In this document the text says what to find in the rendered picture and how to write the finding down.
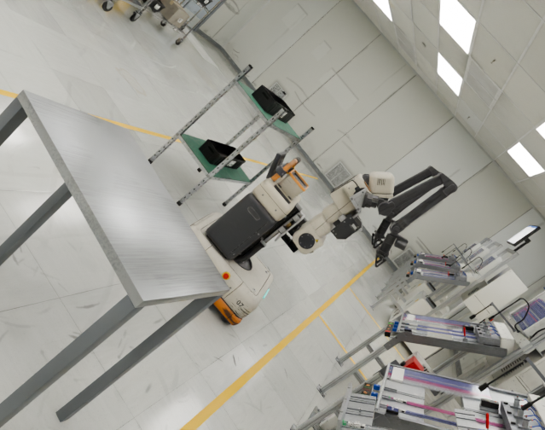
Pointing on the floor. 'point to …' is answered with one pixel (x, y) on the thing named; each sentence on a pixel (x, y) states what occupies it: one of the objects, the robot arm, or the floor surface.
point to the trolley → (128, 2)
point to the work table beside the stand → (107, 239)
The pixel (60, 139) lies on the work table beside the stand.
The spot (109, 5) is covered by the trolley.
